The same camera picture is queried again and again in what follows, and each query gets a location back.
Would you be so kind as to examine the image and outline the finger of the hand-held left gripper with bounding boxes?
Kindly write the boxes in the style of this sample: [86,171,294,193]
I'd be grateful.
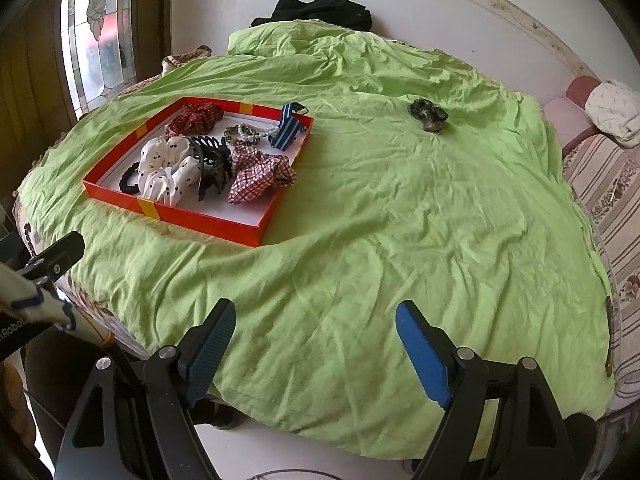
[15,231,86,288]

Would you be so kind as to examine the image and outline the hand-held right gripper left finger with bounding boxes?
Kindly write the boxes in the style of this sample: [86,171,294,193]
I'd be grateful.
[52,298,237,480]

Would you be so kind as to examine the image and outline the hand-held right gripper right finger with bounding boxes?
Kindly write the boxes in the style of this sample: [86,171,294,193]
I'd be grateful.
[395,300,583,480]

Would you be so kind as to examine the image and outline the black scrunchie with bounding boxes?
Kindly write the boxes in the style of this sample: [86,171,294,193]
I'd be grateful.
[119,160,146,196]

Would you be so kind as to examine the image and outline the red cardboard box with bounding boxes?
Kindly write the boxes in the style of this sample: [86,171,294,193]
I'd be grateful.
[82,96,315,248]

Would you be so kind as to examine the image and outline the white dotted scrunchie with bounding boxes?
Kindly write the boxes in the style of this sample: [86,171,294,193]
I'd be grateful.
[137,136,203,207]

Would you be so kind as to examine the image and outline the black hair claw clip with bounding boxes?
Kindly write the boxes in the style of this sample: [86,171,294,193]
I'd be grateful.
[187,135,236,202]

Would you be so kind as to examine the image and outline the red plaid scrunchie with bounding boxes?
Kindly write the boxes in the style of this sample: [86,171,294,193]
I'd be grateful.
[227,147,297,205]

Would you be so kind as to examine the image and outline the red dotted scrunchie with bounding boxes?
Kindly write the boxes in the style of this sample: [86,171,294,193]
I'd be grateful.
[166,102,224,136]

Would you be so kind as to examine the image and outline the blue striped watch strap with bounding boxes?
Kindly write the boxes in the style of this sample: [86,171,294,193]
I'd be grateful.
[267,102,308,152]

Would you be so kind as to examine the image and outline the beige patterned tablecloth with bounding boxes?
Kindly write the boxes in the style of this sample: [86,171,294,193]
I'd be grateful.
[12,190,146,361]

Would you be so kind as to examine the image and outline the person's dark clothing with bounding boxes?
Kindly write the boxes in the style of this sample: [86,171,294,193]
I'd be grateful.
[0,332,131,480]

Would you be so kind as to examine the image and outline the green bedsheet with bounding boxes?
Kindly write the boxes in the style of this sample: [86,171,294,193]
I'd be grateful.
[17,20,617,461]

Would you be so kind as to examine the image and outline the brass metal bar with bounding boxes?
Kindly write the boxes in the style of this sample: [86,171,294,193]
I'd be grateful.
[602,295,615,377]

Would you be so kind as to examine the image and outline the stained glass window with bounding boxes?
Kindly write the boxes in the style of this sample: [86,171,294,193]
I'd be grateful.
[60,0,138,113]

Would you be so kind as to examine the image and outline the dark green scrunchie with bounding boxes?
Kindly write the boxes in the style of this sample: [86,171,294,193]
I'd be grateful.
[407,99,449,133]

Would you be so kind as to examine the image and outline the striped floral sofa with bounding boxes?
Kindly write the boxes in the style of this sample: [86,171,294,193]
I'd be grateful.
[542,76,640,411]

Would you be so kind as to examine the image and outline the white crumpled cloth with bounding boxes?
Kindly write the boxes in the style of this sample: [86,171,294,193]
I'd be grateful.
[585,80,640,148]

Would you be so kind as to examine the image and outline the black cloth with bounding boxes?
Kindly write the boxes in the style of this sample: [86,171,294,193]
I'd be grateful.
[250,0,373,31]

